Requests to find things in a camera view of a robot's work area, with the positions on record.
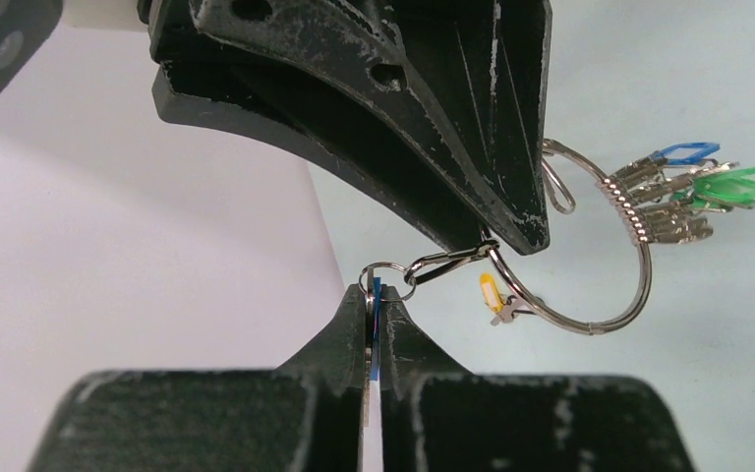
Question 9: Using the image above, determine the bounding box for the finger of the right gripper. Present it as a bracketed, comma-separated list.
[191, 1, 552, 255]
[152, 61, 481, 251]

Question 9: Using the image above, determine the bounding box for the large metal keyring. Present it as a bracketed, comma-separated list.
[484, 139, 653, 336]

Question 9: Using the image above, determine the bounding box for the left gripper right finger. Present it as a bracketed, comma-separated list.
[379, 303, 694, 471]

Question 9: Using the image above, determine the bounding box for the key with yellow tag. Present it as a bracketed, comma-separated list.
[479, 273, 534, 326]

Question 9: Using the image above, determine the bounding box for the key with blue tag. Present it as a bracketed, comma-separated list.
[358, 237, 502, 383]

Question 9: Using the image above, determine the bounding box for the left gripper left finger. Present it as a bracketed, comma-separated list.
[29, 285, 367, 471]

